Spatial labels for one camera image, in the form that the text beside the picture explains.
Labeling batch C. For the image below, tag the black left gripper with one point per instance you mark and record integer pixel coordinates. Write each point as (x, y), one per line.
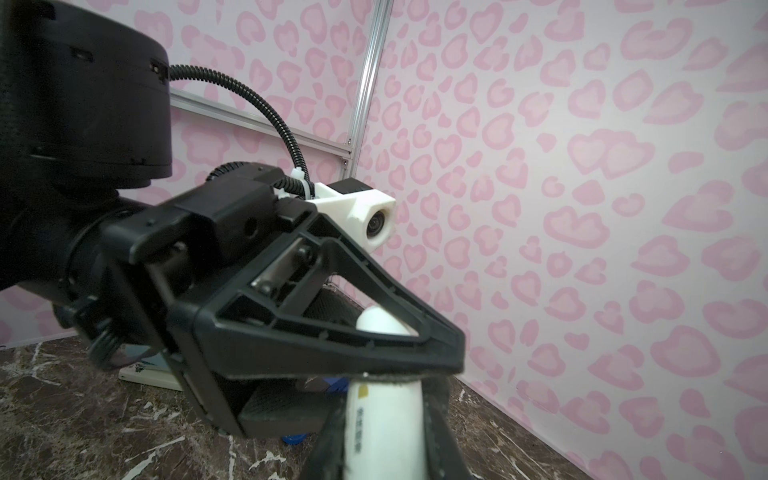
(237, 305)

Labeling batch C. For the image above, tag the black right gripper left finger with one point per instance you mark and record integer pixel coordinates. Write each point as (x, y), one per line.
(326, 460)

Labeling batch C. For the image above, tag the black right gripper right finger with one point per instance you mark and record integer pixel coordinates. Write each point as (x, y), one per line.
(443, 456)

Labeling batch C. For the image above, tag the white glue stick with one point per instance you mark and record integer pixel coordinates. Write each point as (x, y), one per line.
(384, 434)

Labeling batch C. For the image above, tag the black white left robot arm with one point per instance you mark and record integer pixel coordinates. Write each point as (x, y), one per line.
(85, 114)

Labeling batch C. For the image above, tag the grey blue rectangular box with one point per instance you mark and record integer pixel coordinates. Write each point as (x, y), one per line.
(150, 369)

